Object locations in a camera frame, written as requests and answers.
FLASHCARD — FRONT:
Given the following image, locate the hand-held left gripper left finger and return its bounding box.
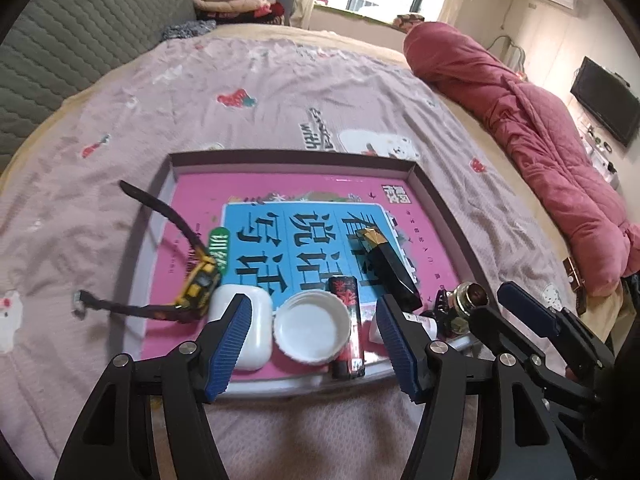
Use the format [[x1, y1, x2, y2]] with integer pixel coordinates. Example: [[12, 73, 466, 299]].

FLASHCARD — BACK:
[[52, 293, 252, 480]]

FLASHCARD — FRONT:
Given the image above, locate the small white bottle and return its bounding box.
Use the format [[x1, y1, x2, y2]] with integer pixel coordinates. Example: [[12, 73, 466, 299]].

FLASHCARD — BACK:
[[369, 310, 453, 346]]

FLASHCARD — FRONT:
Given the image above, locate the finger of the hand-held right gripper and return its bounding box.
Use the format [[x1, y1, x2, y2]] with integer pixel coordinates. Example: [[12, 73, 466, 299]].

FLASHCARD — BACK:
[[496, 281, 615, 362], [467, 305, 600, 404]]

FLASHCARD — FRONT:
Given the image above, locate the black television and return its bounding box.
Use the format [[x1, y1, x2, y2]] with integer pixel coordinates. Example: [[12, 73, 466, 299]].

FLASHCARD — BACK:
[[570, 56, 640, 150]]

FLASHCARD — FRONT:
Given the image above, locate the white jar lid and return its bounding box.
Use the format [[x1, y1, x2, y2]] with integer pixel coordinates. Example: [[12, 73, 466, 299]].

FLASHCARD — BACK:
[[272, 291, 352, 365]]

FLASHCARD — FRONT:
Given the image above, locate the black hair clip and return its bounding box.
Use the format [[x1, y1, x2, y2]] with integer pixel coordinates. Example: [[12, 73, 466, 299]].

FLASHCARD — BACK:
[[431, 287, 453, 331]]

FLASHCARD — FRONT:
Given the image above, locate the grey cardboard tray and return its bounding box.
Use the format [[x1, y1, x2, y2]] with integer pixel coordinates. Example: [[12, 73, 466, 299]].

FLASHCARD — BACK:
[[135, 149, 481, 401]]

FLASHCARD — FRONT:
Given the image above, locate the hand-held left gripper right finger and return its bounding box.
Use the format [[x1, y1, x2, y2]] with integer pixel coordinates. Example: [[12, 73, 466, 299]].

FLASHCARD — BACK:
[[375, 294, 578, 480]]

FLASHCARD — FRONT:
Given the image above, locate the pink and blue book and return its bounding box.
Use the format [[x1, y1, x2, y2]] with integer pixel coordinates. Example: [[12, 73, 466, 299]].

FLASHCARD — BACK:
[[142, 172, 461, 366]]

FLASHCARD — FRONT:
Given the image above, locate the grey quilted headboard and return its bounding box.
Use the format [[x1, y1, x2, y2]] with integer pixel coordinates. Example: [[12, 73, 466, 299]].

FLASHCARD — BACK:
[[0, 0, 198, 171]]

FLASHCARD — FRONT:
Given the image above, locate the yellow and black wristwatch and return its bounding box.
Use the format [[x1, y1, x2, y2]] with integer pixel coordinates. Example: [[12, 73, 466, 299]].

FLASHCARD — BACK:
[[72, 180, 223, 323]]

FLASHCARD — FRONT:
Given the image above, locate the blue patterned cloth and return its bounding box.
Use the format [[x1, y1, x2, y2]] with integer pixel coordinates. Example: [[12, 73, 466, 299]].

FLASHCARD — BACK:
[[161, 20, 217, 41]]

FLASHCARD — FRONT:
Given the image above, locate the red quilted blanket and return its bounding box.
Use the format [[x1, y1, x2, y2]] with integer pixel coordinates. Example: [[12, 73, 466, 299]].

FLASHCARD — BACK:
[[402, 21, 640, 297]]

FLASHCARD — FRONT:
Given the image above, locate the red lighter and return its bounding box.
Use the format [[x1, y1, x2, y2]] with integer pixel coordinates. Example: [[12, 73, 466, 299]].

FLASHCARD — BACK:
[[326, 276, 367, 380]]

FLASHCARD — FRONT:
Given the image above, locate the black tube with gold top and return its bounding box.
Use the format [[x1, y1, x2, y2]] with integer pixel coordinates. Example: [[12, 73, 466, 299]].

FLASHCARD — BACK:
[[361, 227, 422, 312]]

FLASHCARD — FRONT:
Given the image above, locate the pink printed bed sheet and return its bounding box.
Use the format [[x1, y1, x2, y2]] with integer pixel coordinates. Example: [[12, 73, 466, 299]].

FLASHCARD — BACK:
[[0, 35, 581, 480]]

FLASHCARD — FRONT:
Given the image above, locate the white earbuds case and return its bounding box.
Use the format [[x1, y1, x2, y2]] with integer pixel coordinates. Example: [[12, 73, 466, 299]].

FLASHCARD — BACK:
[[207, 284, 273, 372]]

